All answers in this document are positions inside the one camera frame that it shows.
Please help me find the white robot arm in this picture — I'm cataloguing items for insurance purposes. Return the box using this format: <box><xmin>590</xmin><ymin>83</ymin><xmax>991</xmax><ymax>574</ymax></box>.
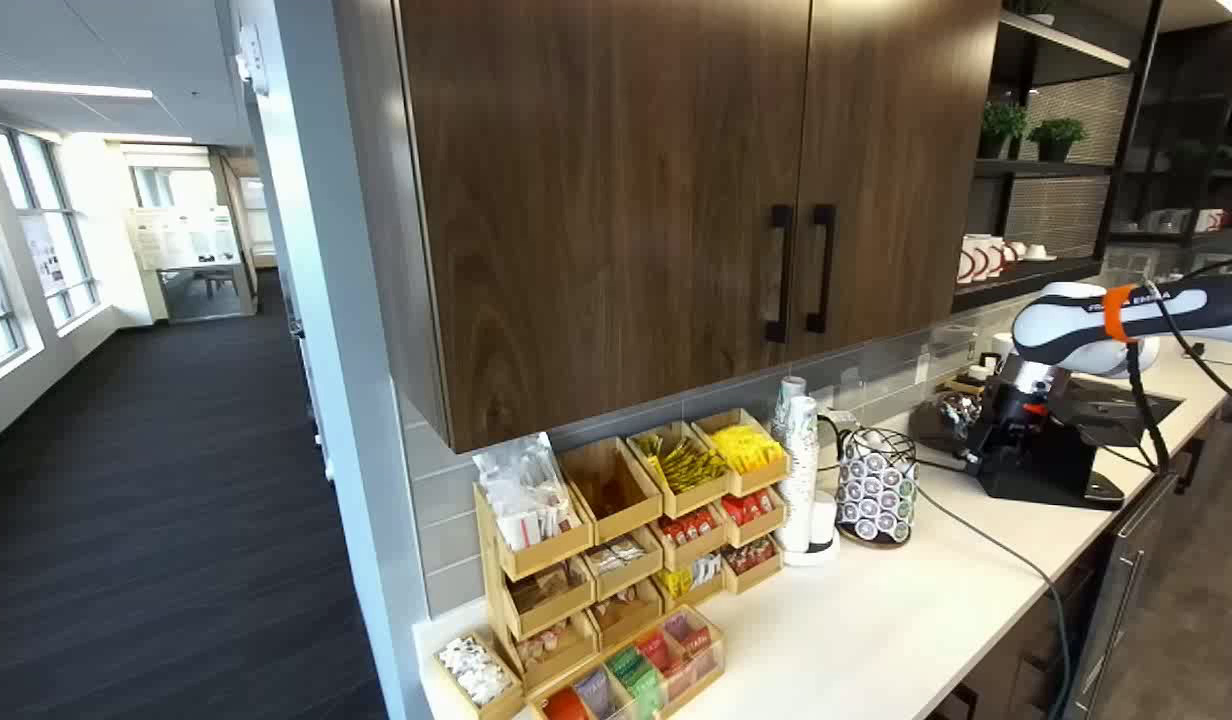
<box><xmin>1013</xmin><ymin>273</ymin><xmax>1232</xmax><ymax>377</ymax></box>

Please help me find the left wooden cabinet door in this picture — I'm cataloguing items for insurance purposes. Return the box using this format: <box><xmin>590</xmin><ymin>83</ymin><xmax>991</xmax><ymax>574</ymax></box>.
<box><xmin>399</xmin><ymin>0</ymin><xmax>806</xmax><ymax>447</ymax></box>

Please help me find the wooden cabinet door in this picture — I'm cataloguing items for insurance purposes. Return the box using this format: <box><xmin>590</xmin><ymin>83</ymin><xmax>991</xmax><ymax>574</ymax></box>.
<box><xmin>792</xmin><ymin>0</ymin><xmax>998</xmax><ymax>357</ymax></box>
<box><xmin>399</xmin><ymin>0</ymin><xmax>806</xmax><ymax>447</ymax></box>

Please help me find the right wooden cabinet door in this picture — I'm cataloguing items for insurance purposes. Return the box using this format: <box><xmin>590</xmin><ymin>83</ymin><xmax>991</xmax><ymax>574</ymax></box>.
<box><xmin>792</xmin><ymin>0</ymin><xmax>998</xmax><ymax>357</ymax></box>

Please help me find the bamboo tiered snack organizer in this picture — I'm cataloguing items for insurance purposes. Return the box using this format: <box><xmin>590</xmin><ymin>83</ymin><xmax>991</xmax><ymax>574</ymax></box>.
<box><xmin>473</xmin><ymin>408</ymin><xmax>792</xmax><ymax>699</ymax></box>

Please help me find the stack of patterned paper cups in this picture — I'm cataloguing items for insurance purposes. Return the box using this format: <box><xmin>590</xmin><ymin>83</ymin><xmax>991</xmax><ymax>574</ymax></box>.
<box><xmin>777</xmin><ymin>377</ymin><xmax>819</xmax><ymax>563</ymax></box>

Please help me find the low bamboo tea box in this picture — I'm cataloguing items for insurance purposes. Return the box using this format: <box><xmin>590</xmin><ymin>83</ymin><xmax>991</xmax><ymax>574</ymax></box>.
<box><xmin>430</xmin><ymin>607</ymin><xmax>723</xmax><ymax>720</ymax></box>

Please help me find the black coffee machine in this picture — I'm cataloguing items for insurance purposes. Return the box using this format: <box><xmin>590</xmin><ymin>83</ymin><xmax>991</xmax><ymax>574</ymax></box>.
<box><xmin>906</xmin><ymin>351</ymin><xmax>1173</xmax><ymax>510</ymax></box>

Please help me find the small potted green plant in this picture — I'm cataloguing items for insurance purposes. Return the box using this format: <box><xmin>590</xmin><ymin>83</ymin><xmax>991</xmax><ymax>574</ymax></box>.
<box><xmin>978</xmin><ymin>98</ymin><xmax>1022</xmax><ymax>162</ymax></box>

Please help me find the black left door handle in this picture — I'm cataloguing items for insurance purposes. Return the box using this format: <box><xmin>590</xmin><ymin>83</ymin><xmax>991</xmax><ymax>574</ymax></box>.
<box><xmin>763</xmin><ymin>206</ymin><xmax>797</xmax><ymax>344</ymax></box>

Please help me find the black door handle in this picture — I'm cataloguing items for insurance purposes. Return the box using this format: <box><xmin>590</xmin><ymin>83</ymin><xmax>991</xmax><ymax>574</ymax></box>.
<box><xmin>802</xmin><ymin>206</ymin><xmax>835</xmax><ymax>337</ymax></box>
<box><xmin>763</xmin><ymin>206</ymin><xmax>797</xmax><ymax>344</ymax></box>

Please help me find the black right door handle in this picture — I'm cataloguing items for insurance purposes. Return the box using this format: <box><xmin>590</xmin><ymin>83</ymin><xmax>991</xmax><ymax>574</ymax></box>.
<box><xmin>802</xmin><ymin>206</ymin><xmax>835</xmax><ymax>337</ymax></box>

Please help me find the wire coffee pod carousel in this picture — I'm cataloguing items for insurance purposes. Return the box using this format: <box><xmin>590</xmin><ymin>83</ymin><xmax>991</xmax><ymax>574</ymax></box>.
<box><xmin>839</xmin><ymin>429</ymin><xmax>916</xmax><ymax>544</ymax></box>

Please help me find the white mug red handle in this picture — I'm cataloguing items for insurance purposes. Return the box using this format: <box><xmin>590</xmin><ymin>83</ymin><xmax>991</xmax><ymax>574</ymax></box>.
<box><xmin>955</xmin><ymin>231</ymin><xmax>1048</xmax><ymax>287</ymax></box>

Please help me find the black power cable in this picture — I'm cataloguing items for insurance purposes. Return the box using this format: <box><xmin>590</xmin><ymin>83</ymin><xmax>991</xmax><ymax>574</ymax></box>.
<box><xmin>911</xmin><ymin>483</ymin><xmax>1080</xmax><ymax>720</ymax></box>

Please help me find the black open wall shelf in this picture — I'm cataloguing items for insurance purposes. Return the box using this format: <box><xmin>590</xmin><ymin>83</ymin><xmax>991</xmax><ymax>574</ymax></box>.
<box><xmin>955</xmin><ymin>0</ymin><xmax>1165</xmax><ymax>307</ymax></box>

